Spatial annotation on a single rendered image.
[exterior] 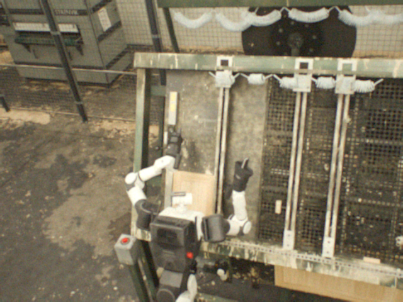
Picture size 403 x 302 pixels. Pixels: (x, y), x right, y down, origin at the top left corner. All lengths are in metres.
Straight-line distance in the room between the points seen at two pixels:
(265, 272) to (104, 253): 1.63
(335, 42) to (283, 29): 0.37
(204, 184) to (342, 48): 1.33
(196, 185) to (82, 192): 2.33
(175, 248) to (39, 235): 2.58
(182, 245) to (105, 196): 2.64
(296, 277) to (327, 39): 1.72
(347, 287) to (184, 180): 1.38
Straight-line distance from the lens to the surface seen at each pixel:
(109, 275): 4.12
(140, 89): 3.03
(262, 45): 3.26
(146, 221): 2.59
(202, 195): 2.95
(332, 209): 2.78
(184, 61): 2.85
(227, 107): 2.77
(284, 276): 3.39
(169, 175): 2.99
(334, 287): 3.38
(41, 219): 4.94
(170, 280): 2.56
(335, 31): 3.15
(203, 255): 3.05
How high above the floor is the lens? 3.09
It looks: 36 degrees down
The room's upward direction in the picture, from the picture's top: 8 degrees counter-clockwise
